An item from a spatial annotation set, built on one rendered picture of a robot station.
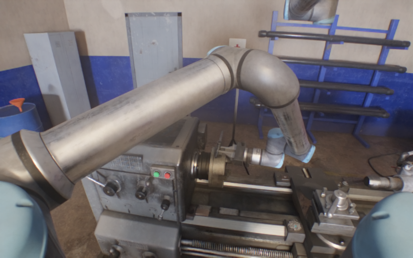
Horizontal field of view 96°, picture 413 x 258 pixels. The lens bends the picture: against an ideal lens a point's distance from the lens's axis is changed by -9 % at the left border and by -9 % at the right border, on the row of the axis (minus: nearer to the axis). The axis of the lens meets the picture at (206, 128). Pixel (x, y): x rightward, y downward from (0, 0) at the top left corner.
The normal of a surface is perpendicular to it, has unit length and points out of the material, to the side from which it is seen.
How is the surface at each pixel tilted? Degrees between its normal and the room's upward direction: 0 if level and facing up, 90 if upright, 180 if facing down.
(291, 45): 90
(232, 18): 90
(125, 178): 90
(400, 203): 5
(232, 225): 36
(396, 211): 5
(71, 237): 0
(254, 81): 94
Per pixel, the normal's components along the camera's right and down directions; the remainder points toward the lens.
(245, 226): -0.07, -0.46
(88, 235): 0.02, -0.89
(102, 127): 0.40, -0.29
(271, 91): -0.18, 0.65
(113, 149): 0.70, 0.45
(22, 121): 0.86, 0.25
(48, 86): -0.14, 0.45
